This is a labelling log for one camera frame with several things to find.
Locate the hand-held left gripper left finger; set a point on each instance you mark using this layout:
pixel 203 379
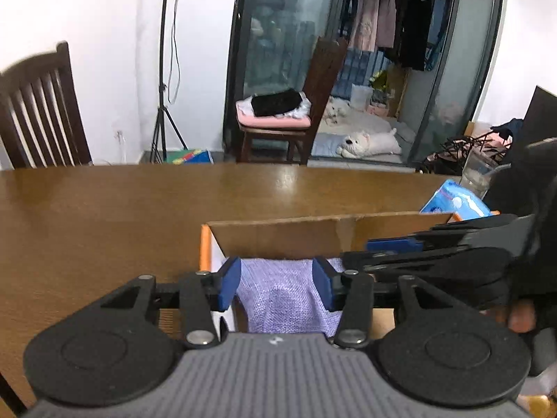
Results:
pixel 230 283

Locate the black folded garment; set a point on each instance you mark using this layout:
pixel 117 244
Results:
pixel 276 103

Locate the potted plant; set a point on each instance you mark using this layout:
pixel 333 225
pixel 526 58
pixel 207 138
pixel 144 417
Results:
pixel 380 85

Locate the black studio light stand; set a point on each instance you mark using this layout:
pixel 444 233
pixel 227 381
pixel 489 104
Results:
pixel 164 52

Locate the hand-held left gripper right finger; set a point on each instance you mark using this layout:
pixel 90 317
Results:
pixel 322 283

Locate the wooden chair with cushion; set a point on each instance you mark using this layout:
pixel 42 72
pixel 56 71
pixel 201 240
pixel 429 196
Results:
pixel 324 74

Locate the sliding glass door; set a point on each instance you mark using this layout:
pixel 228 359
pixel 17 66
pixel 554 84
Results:
pixel 278 30

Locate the person's right hand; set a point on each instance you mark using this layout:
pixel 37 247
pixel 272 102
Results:
pixel 520 318

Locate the black paper bag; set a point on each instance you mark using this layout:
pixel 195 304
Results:
pixel 544 117

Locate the clear glass cup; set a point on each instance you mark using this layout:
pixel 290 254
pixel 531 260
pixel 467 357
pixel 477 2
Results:
pixel 476 174

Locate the dark wooden chair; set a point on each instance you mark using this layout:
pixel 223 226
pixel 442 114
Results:
pixel 39 109

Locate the white cloth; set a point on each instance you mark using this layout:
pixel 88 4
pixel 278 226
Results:
pixel 243 105

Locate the black folding rack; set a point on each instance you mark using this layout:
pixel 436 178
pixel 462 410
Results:
pixel 452 148

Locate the purple knitted cloth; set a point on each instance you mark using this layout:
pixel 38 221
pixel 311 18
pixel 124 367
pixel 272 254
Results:
pixel 283 296

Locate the red cardboard box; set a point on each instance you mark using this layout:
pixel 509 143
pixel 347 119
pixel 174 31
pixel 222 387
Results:
pixel 283 239

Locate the hanging black garment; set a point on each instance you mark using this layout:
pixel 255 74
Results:
pixel 413 30

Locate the dark blue cloth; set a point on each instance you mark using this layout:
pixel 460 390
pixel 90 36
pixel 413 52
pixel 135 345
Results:
pixel 511 128

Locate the white dog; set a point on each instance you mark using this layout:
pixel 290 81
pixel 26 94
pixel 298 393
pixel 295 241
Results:
pixel 374 141
pixel 337 109

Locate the blue tissue packet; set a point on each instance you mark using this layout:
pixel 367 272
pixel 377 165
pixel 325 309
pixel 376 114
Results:
pixel 452 202

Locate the colourful floor box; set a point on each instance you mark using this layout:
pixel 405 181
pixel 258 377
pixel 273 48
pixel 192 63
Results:
pixel 191 156

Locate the pink seat cushion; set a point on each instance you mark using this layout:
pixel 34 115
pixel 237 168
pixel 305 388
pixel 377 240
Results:
pixel 270 122

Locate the white bucket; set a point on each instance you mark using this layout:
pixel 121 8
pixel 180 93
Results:
pixel 361 98

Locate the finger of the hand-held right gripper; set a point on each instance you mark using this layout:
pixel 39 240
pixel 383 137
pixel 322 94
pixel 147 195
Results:
pixel 391 244
pixel 435 265

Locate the hanging pink dress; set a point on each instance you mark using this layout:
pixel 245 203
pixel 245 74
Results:
pixel 363 17

